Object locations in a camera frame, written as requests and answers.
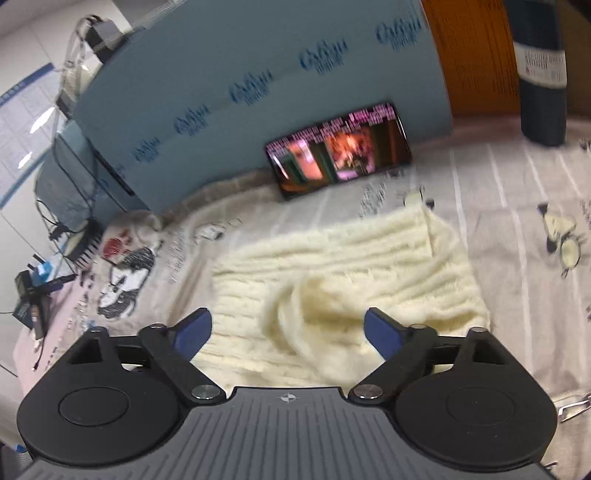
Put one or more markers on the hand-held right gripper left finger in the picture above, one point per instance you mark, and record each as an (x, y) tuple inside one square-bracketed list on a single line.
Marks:
[(194, 333)]

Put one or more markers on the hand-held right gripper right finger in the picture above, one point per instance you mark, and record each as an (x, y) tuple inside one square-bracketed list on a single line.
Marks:
[(383, 333)]

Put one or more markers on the cream knitted sweater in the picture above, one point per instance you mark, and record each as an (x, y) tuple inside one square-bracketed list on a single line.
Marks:
[(351, 267)]

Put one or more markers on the black ribbed device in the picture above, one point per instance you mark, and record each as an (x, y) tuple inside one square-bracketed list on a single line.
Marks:
[(87, 249)]

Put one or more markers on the black electronic device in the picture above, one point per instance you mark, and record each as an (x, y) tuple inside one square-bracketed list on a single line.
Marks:
[(37, 295)]

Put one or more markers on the black smartphone with lit screen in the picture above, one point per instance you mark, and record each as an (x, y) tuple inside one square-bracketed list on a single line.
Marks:
[(337, 152)]

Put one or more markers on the cartoon printed blanket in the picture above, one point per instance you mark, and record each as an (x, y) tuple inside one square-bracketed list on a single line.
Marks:
[(508, 194)]

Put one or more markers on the grey storage box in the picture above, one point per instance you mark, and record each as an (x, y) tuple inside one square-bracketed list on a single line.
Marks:
[(64, 180)]

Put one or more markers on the metal carabiner clip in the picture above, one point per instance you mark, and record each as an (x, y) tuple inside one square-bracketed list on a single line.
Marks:
[(572, 408)]

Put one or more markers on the dark blue vacuum bottle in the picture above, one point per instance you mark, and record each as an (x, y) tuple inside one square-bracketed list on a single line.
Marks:
[(540, 106)]

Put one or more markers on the light blue printed cardboard box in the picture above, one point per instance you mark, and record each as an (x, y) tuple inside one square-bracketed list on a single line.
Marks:
[(231, 55)]

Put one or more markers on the orange cardboard box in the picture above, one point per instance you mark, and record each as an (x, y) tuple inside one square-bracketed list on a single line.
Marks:
[(471, 55)]

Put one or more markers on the clear plastic container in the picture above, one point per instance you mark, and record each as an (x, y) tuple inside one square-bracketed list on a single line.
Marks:
[(83, 50)]

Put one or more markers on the large brown cardboard box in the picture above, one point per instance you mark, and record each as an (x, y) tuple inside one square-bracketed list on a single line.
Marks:
[(579, 55)]

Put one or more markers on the blue bordered wall chart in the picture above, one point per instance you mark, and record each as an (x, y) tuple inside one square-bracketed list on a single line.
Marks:
[(23, 124)]

